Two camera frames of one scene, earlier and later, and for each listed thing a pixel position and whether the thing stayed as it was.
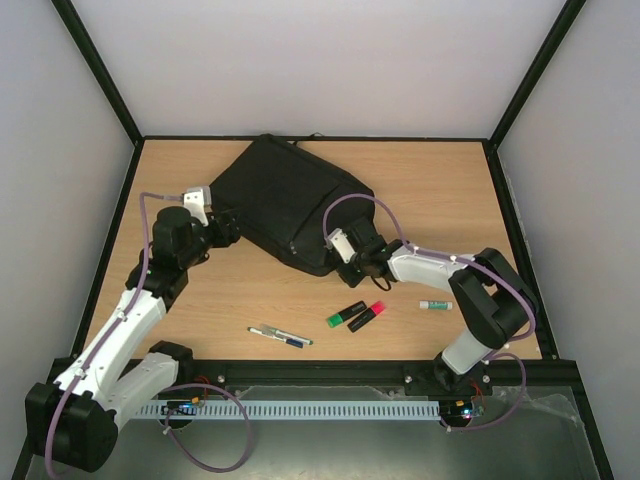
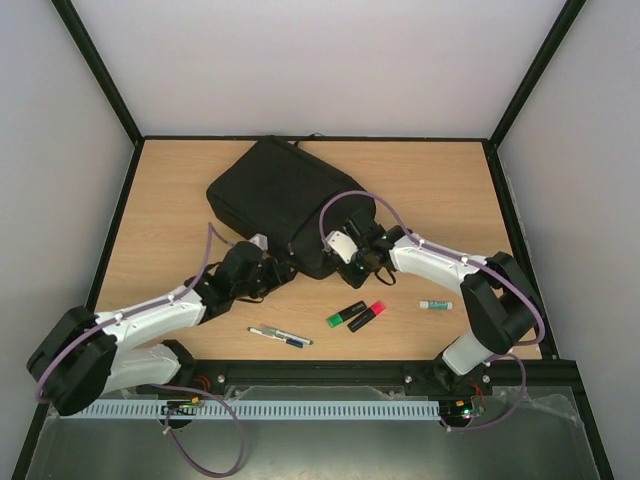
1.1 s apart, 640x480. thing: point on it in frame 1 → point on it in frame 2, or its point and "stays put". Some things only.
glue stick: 436,305 stays put
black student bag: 280,193 stays put
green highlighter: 338,318 stays put
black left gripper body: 226,236 → 266,283
